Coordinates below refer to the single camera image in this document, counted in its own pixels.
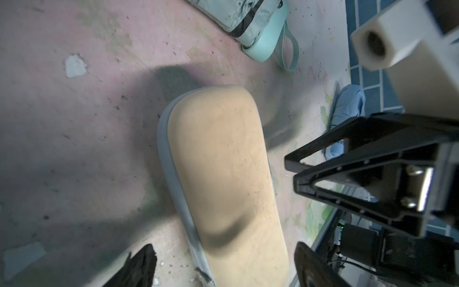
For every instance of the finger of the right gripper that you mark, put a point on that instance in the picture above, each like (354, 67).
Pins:
(379, 134)
(398, 194)

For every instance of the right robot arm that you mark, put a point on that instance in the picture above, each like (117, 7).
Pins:
(390, 257)

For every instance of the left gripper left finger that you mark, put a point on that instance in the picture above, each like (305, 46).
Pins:
(137, 271)

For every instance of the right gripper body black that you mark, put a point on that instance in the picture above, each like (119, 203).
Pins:
(417, 44)

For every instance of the beige umbrella case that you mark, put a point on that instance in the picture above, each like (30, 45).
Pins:
(212, 151)

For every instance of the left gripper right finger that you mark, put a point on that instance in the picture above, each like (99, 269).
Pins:
(312, 271)

